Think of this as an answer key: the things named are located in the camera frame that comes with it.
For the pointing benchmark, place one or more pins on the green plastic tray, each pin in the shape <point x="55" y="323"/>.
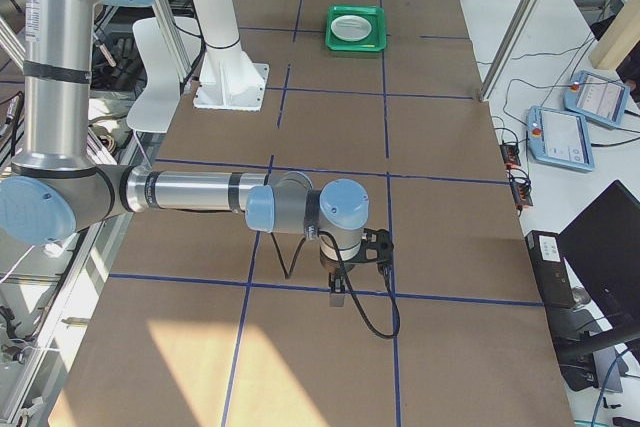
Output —
<point x="374" y="43"/>

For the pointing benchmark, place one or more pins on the blue teach pendant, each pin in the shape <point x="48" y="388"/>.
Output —
<point x="559" y="138"/>
<point x="599" y="99"/>

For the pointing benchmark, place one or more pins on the lower orange black adapter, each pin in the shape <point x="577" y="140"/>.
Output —
<point x="521" y="194"/>

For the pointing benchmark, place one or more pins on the black monitor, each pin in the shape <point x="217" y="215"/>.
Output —
<point x="601" y="246"/>

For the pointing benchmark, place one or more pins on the white round plate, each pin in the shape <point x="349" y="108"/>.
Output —
<point x="350" y="28"/>

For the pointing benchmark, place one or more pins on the aluminium frame post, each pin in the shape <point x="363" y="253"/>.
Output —
<point x="522" y="14"/>

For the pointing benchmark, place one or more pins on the wooden beam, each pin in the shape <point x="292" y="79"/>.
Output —
<point x="618" y="40"/>

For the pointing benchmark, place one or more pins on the white plastic chair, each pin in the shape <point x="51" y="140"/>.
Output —
<point x="153" y="110"/>

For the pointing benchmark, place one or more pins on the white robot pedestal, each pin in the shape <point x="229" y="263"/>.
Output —
<point x="228" y="80"/>

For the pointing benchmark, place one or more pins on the pale green plastic fork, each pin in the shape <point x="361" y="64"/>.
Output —
<point x="350" y="23"/>

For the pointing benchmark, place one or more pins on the black computer box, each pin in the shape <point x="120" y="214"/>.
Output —
<point x="549" y="268"/>

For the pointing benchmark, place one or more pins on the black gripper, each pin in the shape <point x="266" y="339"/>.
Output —
<point x="334" y="265"/>

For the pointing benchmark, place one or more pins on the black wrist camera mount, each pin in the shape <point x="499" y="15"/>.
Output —
<point x="376" y="247"/>

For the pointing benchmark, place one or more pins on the far blue teach pendant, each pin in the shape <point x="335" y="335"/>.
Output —
<point x="599" y="99"/>

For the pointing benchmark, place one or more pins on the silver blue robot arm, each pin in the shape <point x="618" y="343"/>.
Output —
<point x="55" y="189"/>

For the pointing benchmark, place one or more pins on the upper orange black adapter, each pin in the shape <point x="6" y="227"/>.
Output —
<point x="510" y="155"/>

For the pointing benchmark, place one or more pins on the orange black adapter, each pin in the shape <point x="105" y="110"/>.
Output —
<point x="521" y="194"/>
<point x="510" y="155"/>

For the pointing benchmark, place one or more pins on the near blue teach pendant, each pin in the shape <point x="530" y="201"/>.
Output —
<point x="559" y="138"/>

